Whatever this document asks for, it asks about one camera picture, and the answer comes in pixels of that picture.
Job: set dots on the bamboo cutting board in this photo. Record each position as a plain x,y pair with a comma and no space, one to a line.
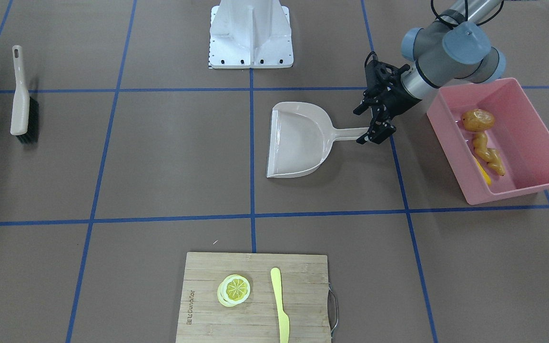
305,295

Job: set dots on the yellow plastic toy knife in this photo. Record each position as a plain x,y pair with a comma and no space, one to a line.
282,317

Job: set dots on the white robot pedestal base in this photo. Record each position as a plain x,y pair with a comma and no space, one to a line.
250,34

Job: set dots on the beige hand brush black bristles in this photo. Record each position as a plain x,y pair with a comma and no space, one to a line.
24,123

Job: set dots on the tan toy ginger root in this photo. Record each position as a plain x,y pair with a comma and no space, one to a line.
489,155

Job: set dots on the yellow toy corn cob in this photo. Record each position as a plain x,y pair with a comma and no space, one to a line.
483,172

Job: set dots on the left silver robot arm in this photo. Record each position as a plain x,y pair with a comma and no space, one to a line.
453,47

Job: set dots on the beige plastic dustpan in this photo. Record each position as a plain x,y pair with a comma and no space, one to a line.
301,138

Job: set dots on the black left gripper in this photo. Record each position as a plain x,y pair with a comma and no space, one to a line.
397,100

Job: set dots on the yellow toy lemon slice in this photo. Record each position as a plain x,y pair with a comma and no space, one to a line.
233,290

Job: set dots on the pink plastic bin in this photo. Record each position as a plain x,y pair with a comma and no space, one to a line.
519,135

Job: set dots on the brown toy potato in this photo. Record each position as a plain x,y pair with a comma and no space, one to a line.
477,120

